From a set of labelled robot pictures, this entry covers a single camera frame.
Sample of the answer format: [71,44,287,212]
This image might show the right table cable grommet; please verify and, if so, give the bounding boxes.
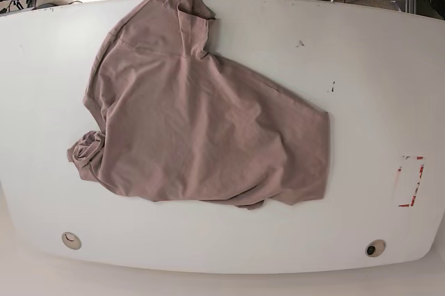
[365,240,387,258]

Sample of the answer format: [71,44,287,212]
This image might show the table cable grommet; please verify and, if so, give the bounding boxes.
[365,240,387,258]
[61,232,81,250]

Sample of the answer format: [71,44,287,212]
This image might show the red tape rectangle marking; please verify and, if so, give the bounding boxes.
[394,156,426,207]

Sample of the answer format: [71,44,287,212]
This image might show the left table cable grommet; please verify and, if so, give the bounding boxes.
[61,232,81,250]

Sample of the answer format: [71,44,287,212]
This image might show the mauve pink T-shirt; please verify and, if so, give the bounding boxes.
[67,0,330,210]

